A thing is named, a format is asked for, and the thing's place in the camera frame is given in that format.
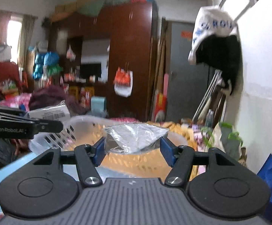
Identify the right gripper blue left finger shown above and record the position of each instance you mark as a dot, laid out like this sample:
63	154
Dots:
98	152

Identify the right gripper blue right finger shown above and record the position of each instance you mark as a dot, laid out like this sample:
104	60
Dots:
169	151

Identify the clear plastic packet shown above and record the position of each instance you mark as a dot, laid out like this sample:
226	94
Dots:
133	138

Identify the white barcode packet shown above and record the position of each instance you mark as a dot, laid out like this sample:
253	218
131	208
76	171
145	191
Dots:
59	112

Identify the translucent plastic laundry basket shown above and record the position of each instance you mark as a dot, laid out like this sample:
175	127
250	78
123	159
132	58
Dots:
44	141

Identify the yellow patterned blanket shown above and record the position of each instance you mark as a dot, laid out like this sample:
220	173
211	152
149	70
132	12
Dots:
146	165

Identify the light blue box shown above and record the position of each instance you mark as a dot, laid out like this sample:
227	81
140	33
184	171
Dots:
98	104

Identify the purple clothes pile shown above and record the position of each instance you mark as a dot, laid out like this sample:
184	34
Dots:
52	96

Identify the grey metal door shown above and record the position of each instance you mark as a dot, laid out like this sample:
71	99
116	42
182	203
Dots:
187	84

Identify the orange white plastic bag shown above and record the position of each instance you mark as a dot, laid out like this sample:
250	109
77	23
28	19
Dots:
123	83

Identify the dark red wooden wardrobe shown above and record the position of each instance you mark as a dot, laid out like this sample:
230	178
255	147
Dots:
131	29

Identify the black hanging garment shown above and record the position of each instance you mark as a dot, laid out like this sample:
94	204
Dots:
221	53

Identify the white hanging garment blue letters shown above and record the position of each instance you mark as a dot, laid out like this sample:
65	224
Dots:
210	20

